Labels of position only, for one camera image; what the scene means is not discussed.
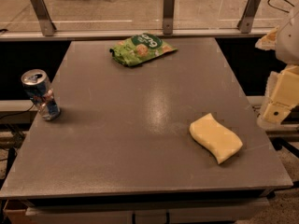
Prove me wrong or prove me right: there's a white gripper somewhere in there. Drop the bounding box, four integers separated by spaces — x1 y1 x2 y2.
255 4 299 129

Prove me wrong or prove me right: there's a red bull can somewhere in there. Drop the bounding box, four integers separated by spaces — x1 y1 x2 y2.
21 69 61 120

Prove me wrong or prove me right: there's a yellow sponge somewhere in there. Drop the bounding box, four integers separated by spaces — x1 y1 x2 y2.
189 113 243 164

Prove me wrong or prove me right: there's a green snack bag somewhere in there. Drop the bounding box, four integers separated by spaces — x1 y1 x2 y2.
109 33 176 67

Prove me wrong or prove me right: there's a cardboard box under table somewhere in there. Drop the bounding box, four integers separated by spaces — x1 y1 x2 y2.
4 200 35 224

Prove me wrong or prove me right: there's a right metal bracket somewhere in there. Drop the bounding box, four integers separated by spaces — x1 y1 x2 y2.
237 0 262 34

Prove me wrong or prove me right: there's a metal bracket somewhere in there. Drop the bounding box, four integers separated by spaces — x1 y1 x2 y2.
30 0 56 36
163 0 175 35
237 0 262 34

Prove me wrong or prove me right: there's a middle metal bracket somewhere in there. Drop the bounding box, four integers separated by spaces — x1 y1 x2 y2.
163 0 175 35

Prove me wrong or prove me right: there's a left metal bracket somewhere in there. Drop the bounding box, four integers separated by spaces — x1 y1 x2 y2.
30 0 56 36

